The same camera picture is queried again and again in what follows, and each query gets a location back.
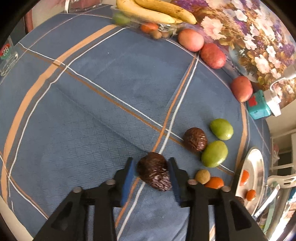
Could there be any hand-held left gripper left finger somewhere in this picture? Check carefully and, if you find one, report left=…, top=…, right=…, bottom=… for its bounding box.
left=34, top=157, right=137, bottom=241

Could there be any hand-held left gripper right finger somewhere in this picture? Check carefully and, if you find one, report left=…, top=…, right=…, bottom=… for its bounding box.
left=168, top=157, right=269, bottom=241

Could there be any elongated dark wrinkled passion fruit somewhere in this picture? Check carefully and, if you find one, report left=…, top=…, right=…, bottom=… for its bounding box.
left=136, top=152, right=173, bottom=192

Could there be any orange tangerine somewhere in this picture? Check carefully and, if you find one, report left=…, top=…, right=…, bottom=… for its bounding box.
left=140, top=23, right=159, bottom=33
left=205, top=176, right=225, bottom=190
left=245, top=189, right=257, bottom=202
left=240, top=170, right=250, bottom=186

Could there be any round dark wrinkled passion fruit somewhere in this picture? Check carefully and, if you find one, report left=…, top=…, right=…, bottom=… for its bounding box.
left=183, top=127, right=208, bottom=153

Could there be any green jujube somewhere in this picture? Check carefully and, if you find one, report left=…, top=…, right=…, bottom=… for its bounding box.
left=210, top=118, right=234, bottom=141
left=112, top=12, right=131, bottom=25
left=201, top=140, right=228, bottom=168

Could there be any round metal plate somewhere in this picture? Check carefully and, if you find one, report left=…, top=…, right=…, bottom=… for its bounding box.
left=235, top=147, right=265, bottom=217

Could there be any blue plaid tablecloth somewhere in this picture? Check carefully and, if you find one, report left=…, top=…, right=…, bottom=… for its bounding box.
left=0, top=13, right=271, bottom=241

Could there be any white chair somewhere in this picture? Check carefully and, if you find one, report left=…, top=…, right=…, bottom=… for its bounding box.
left=266, top=173, right=296, bottom=193

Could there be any teal toy house box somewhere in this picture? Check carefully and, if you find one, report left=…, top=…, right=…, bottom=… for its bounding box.
left=246, top=90, right=271, bottom=120

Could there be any red apple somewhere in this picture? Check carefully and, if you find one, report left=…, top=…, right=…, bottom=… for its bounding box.
left=230, top=76, right=253, bottom=103
left=178, top=28, right=204, bottom=52
left=200, top=43, right=226, bottom=69

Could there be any white shelf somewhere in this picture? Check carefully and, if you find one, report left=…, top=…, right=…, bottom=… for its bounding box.
left=265, top=111, right=296, bottom=172

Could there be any clear plastic tray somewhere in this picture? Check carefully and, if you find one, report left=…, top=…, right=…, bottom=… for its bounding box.
left=110, top=6, right=185, bottom=38

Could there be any flower painting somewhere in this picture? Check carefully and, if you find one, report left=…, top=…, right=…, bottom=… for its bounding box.
left=171, top=0, right=296, bottom=109

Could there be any clear glass cup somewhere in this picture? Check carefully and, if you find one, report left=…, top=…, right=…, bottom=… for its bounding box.
left=0, top=37, right=19, bottom=77

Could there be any brown-spotted yellow banana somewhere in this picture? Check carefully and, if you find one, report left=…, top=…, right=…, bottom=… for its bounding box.
left=135, top=0, right=197, bottom=25

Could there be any pink packaging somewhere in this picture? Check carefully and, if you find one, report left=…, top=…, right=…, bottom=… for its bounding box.
left=68, top=0, right=103, bottom=11

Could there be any white plug and cable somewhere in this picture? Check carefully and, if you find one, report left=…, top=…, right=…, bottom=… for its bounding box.
left=269, top=65, right=296, bottom=91

